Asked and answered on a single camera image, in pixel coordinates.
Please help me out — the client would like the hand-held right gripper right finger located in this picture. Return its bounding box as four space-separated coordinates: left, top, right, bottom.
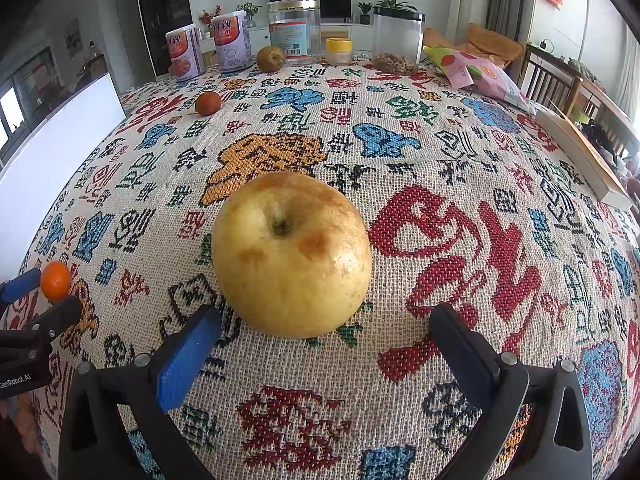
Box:
429 303 593 480

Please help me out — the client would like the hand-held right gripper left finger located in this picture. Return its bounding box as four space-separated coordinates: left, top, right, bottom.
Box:
57 304 223 480

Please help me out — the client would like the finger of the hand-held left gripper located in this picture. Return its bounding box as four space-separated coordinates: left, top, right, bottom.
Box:
0 267 43 304
27 295 84 343

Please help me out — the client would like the small orange tangerine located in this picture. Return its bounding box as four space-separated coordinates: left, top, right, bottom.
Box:
40 261 72 302

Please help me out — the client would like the yellow apple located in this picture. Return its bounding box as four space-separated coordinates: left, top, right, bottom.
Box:
211 170 373 339

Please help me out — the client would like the white board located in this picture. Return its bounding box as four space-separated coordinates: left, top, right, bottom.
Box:
0 71 127 281

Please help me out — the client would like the printed woven blanket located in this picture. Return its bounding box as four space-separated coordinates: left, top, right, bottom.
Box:
0 52 640 480

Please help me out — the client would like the white book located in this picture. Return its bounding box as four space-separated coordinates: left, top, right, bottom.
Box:
534 100 635 211

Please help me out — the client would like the dark brown round fruit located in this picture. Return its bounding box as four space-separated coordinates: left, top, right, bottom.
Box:
194 91 222 117

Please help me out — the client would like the pink green snack bag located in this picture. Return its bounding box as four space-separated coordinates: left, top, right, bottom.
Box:
422 45 537 113

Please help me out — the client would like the white pink food can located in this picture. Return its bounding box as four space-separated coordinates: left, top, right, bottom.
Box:
210 10 255 72
166 24 206 83

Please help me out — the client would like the wooden chair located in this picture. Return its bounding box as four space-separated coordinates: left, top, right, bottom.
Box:
517 42 640 161

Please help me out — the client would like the dark tall cabinet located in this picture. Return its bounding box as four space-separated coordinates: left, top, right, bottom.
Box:
135 0 194 79

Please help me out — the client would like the orange cushion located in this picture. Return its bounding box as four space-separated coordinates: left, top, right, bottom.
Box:
422 22 526 68

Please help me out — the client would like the brown pear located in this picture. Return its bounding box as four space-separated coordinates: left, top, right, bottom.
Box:
256 45 287 73

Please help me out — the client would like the clear container black lid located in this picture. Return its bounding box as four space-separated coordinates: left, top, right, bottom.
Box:
371 6 426 75

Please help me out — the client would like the small jar yellow lid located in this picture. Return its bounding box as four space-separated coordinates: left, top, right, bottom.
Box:
325 37 352 67

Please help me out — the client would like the clear jar gold lid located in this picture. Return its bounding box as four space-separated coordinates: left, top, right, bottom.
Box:
266 0 322 67

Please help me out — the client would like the framed wall picture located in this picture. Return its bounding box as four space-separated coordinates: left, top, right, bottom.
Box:
64 17 84 59

